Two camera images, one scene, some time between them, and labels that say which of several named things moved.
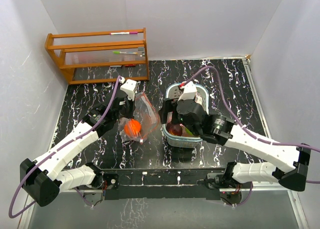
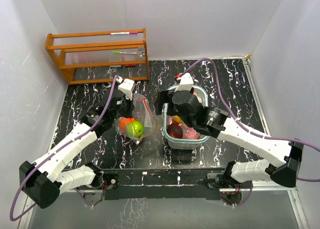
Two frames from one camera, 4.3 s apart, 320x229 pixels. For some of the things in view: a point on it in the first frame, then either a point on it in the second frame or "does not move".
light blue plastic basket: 172,91 does not move
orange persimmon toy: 132,127 → 123,122
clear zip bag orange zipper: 136,128 does not move
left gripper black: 132,104 does not move
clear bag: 198,98 → 176,127
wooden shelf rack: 100,57 does not move
